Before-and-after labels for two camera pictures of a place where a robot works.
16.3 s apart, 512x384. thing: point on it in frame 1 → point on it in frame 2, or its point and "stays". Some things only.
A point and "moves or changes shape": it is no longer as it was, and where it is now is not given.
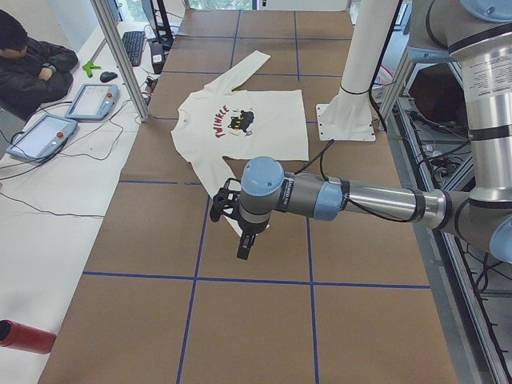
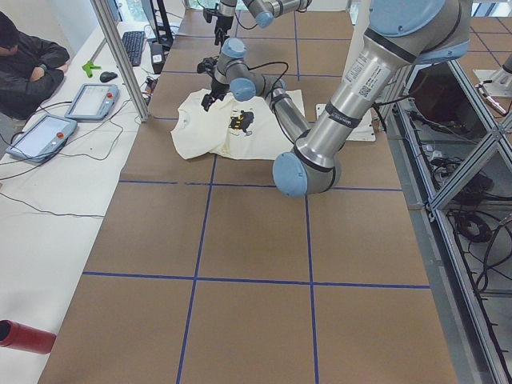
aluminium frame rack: [426, 114] stays
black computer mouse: [106, 76] stays
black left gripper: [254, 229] → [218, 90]
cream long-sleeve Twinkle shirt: [223, 128] moves or changes shape
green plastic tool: [89, 66] stays
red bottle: [19, 336] stays
